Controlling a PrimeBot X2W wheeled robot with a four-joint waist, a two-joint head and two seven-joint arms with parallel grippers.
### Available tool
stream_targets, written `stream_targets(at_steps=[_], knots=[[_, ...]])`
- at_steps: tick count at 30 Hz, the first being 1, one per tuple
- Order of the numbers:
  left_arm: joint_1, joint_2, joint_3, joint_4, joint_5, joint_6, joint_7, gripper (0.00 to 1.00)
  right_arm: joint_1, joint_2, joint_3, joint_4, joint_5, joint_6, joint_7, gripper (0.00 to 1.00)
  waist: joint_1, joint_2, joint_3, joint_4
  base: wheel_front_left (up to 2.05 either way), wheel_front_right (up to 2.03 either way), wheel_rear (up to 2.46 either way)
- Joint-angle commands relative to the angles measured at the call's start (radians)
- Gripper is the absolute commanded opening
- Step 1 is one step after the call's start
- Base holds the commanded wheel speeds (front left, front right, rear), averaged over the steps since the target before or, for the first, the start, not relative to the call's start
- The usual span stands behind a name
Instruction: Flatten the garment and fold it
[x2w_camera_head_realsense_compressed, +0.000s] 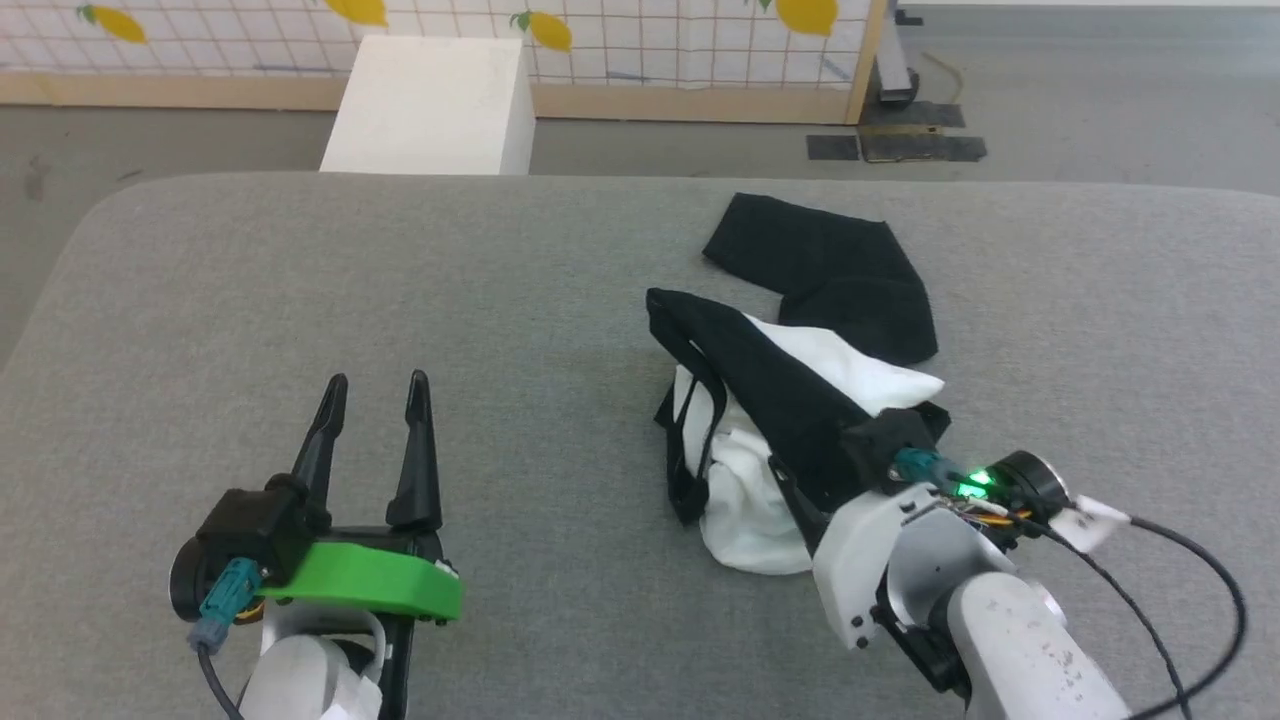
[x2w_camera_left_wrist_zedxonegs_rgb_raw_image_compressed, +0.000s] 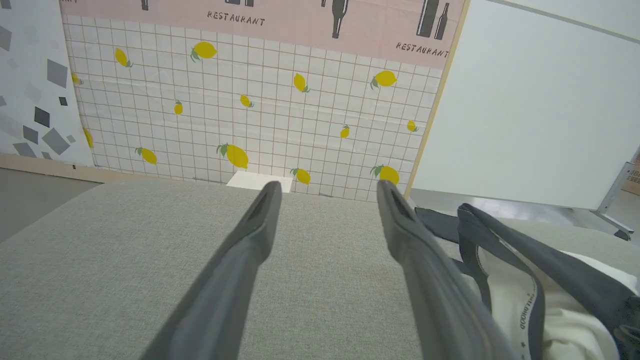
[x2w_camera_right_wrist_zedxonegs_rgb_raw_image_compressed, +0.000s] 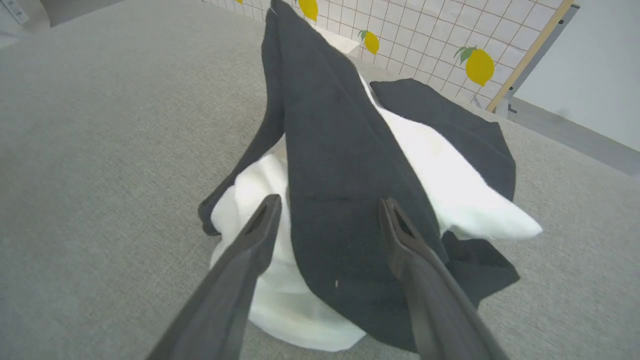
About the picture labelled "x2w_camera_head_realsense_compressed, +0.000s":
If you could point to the white cube box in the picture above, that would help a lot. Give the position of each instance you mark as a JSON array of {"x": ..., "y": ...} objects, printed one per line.
[{"x": 430, "y": 105}]

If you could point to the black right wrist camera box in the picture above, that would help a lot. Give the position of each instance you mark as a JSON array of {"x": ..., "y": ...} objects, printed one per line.
[{"x": 885, "y": 440}]

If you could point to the black floor mat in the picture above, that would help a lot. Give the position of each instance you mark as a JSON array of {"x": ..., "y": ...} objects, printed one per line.
[
  {"x": 925, "y": 148},
  {"x": 915, "y": 113},
  {"x": 833, "y": 147}
]

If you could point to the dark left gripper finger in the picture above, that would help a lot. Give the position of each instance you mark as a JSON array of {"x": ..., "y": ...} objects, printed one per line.
[
  {"x": 322, "y": 440},
  {"x": 418, "y": 450}
]

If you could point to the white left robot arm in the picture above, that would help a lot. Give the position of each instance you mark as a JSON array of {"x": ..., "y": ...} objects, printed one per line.
[{"x": 300, "y": 670}]

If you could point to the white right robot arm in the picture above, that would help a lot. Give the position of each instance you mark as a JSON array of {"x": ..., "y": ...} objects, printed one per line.
[{"x": 1010, "y": 630}]

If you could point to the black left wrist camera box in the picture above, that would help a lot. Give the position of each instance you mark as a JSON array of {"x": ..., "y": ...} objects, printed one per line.
[{"x": 250, "y": 530}]

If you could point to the grey metal stand foot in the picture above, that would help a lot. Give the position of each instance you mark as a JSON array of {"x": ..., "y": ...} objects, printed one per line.
[{"x": 895, "y": 70}]

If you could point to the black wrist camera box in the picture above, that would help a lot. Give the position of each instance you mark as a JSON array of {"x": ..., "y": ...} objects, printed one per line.
[
  {"x": 250, "y": 530},
  {"x": 885, "y": 440}
]

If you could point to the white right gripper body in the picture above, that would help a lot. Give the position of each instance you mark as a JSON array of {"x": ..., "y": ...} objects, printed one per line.
[{"x": 860, "y": 545}]

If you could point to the grey fabric padded surface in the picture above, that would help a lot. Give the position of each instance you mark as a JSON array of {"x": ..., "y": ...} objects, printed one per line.
[{"x": 400, "y": 280}]

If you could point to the lemon print partition screen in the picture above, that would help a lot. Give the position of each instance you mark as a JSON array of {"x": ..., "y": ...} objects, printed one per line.
[{"x": 640, "y": 50}]

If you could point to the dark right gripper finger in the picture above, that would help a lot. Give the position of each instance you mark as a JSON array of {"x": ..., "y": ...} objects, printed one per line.
[{"x": 800, "y": 505}]

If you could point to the black and white garment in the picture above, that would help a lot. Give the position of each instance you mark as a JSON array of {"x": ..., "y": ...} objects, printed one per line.
[{"x": 830, "y": 270}]

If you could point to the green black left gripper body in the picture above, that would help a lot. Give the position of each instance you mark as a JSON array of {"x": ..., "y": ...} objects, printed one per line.
[{"x": 370, "y": 580}]

